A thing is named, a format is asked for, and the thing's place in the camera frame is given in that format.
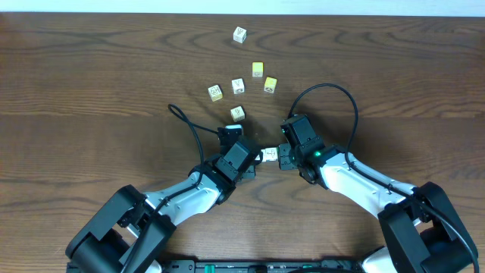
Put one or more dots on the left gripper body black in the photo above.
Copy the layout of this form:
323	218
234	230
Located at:
256	158

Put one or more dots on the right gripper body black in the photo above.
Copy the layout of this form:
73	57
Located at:
288	158

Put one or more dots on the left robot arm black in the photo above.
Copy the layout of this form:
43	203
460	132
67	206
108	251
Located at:
130	230

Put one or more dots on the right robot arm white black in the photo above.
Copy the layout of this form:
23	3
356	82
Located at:
421	228

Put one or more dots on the white block green side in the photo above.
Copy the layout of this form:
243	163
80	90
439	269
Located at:
237	114

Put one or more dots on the white block yellow side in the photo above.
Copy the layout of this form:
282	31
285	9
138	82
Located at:
215	93

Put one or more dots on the yellow block with black mark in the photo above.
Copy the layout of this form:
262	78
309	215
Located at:
270	84

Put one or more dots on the yellow block upper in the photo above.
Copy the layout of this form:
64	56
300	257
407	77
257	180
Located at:
257	69

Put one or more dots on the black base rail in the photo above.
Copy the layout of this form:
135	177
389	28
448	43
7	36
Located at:
268	266

